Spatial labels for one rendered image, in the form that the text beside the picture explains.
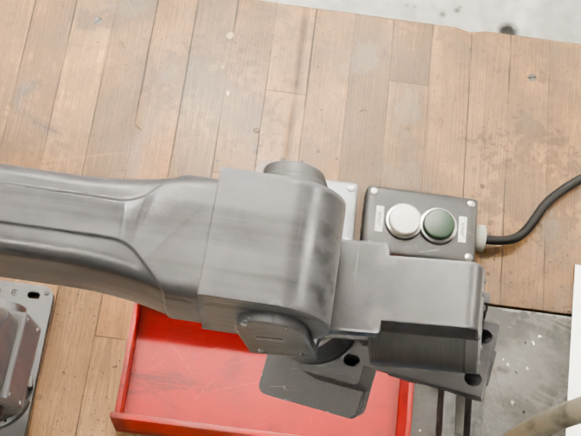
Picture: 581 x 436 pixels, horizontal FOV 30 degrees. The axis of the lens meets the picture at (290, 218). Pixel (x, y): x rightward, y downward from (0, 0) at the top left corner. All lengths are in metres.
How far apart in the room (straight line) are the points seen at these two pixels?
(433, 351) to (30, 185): 0.22
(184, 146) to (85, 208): 0.54
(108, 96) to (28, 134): 0.09
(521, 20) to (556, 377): 1.35
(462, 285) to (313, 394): 0.16
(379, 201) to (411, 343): 0.45
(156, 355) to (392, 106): 0.34
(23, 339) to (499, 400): 0.43
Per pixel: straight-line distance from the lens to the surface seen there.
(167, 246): 0.51
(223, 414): 0.97
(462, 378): 0.63
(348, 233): 1.00
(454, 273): 0.56
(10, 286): 1.01
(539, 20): 2.30
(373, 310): 0.56
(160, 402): 0.98
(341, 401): 0.68
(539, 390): 1.02
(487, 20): 2.27
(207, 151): 1.06
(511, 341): 1.03
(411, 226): 1.00
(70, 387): 0.99
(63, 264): 0.53
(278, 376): 0.69
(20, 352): 0.85
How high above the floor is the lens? 1.86
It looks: 68 degrees down
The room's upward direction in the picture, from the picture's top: 10 degrees clockwise
